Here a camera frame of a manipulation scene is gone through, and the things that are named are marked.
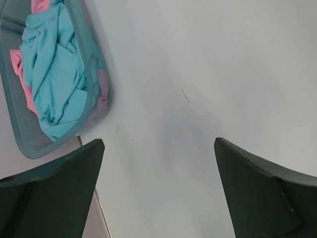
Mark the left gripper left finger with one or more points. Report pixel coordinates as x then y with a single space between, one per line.
51 200

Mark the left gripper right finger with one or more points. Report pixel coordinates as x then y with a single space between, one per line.
265 200

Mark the light blue t shirt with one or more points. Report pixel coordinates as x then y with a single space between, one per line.
61 78

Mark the teal plastic basket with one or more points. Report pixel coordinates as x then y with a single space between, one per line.
30 138

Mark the pink t shirt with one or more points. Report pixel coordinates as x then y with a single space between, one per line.
16 58

